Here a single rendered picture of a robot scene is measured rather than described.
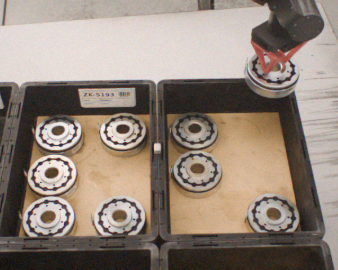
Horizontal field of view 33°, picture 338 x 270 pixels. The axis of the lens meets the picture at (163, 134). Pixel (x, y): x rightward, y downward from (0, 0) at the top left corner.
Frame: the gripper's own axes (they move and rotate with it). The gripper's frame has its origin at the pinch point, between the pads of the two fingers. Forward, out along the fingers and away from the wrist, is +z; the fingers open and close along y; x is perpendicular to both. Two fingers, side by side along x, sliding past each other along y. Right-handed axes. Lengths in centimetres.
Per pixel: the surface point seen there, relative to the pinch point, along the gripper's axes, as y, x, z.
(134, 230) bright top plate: -37.0, -3.1, 20.2
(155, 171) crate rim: -28.3, 1.4, 12.9
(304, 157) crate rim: -2.3, -13.8, 13.8
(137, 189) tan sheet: -29.8, 5.7, 23.0
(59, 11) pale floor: 35, 160, 106
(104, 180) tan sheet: -33.8, 11.9, 23.1
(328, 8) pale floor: 143, 77, 104
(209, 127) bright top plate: -8.8, 7.0, 19.5
